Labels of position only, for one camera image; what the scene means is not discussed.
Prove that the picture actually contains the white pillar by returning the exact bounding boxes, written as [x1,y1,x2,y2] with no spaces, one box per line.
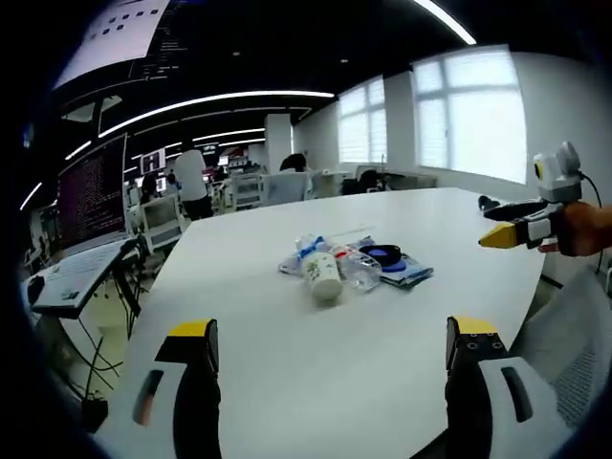
[264,113,294,173]

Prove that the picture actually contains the silver laptop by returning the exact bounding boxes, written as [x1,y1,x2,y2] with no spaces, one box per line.
[29,136,141,320]

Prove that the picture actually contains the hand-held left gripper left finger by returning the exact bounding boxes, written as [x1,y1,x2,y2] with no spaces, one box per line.
[107,317,224,459]

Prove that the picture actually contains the narrow bright window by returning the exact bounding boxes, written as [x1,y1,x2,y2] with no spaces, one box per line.
[337,77,388,164]

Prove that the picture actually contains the clear packet with blue pad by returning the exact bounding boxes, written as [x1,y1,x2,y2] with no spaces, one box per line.
[356,243,435,291]

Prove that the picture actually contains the straight ceiling light strip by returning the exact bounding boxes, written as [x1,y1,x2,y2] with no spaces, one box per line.
[413,0,479,47]

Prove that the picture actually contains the blue tissue packet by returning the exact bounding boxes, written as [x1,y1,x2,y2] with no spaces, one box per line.
[278,233,336,276]

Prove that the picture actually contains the black laptop stand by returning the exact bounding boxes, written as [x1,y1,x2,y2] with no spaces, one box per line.
[112,237,144,319]

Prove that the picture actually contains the large bright window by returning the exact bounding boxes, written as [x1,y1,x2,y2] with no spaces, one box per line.
[409,45,528,186]

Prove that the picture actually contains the white table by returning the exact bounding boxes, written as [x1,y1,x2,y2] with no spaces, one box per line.
[93,186,549,459]

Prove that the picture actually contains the black power adapter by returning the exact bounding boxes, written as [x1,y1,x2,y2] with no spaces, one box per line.
[80,395,109,433]

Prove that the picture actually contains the wall monitor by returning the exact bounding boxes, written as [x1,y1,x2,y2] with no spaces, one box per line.
[140,147,167,174]

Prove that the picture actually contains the curved ceiling light strip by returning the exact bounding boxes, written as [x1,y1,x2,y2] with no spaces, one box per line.
[98,89,336,140]

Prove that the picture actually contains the white floral paper cup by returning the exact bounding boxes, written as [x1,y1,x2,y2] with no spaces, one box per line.
[299,251,343,303]

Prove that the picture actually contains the overhead display screen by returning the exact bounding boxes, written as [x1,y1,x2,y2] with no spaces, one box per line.
[51,0,195,91]

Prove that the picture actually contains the grey mesh office chair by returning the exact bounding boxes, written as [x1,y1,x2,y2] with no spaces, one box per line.
[509,267,612,431]

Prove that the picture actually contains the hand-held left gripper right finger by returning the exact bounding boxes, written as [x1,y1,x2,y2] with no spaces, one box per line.
[444,315,570,459]

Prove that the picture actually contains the clear plastic water bottle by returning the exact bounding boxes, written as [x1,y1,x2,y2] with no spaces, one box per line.
[329,244,383,292]

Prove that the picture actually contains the person's right hand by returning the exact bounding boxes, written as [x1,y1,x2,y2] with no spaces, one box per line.
[537,200,612,258]

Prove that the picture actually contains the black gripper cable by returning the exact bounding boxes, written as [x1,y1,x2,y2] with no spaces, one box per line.
[579,172,606,276]

